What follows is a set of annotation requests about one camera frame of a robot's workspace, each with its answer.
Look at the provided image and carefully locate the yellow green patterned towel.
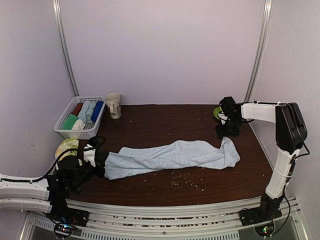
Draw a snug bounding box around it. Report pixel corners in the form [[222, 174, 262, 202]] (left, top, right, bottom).
[[55, 138, 80, 161]]

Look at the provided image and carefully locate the white plastic basket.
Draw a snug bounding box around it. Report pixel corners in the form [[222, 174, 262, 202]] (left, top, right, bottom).
[[53, 96, 106, 140]]

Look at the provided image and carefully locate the aluminium frame post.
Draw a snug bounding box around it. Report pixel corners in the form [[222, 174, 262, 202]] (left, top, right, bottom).
[[52, 0, 80, 97], [244, 0, 273, 102]]

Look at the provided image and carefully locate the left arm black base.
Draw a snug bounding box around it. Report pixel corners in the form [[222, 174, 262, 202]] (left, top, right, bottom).
[[45, 207, 90, 227]]

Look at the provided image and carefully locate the rolled light blue towel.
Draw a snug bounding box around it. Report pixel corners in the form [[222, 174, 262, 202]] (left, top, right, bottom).
[[77, 100, 91, 123]]

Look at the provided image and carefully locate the right aluminium frame post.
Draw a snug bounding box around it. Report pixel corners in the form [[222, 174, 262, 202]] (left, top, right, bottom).
[[244, 0, 273, 102]]

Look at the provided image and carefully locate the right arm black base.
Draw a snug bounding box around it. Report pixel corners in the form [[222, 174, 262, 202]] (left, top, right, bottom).
[[238, 207, 282, 227]]

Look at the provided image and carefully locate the rolled dark blue towel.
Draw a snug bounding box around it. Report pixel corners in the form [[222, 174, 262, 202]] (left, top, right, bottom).
[[90, 101, 104, 123]]

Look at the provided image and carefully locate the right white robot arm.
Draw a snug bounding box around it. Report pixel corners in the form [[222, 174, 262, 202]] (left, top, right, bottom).
[[215, 96, 308, 221]]

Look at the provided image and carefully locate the left aluminium frame post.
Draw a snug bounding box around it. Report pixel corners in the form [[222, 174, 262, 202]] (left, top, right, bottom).
[[52, 0, 80, 97]]

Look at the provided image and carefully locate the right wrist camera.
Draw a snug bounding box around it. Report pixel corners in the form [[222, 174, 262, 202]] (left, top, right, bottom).
[[219, 96, 236, 118]]

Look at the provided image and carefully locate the rolled green towel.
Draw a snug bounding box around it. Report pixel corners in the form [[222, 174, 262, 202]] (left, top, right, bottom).
[[61, 114, 78, 130]]

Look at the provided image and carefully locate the aluminium front rail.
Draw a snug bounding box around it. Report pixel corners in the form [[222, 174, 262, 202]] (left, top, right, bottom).
[[19, 197, 311, 240]]

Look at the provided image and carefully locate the beige ceramic mug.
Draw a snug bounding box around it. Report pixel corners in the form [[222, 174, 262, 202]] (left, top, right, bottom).
[[104, 93, 122, 120]]

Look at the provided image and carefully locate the light blue towel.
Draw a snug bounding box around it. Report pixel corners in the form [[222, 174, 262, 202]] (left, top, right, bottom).
[[77, 100, 91, 123], [104, 137, 240, 180]]

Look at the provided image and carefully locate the rolled brown towel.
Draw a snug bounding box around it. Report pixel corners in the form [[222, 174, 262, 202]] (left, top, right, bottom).
[[71, 102, 83, 117]]

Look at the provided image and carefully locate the rolled pale teal towel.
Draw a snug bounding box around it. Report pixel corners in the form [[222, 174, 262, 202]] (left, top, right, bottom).
[[85, 102, 97, 123]]

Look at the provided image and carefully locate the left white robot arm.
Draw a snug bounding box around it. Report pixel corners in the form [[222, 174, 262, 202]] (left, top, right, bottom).
[[0, 150, 109, 226]]

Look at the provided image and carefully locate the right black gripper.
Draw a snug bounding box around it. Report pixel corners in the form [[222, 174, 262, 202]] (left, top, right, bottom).
[[215, 116, 242, 139]]

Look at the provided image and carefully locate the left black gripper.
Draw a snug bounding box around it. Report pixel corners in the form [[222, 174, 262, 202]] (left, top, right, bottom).
[[71, 150, 108, 192]]

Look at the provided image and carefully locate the green saucer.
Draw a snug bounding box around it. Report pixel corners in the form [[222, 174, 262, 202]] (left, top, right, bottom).
[[212, 106, 223, 120]]

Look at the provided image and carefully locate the rolled white towel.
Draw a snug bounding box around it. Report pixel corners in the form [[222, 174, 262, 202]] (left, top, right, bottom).
[[71, 119, 86, 131]]

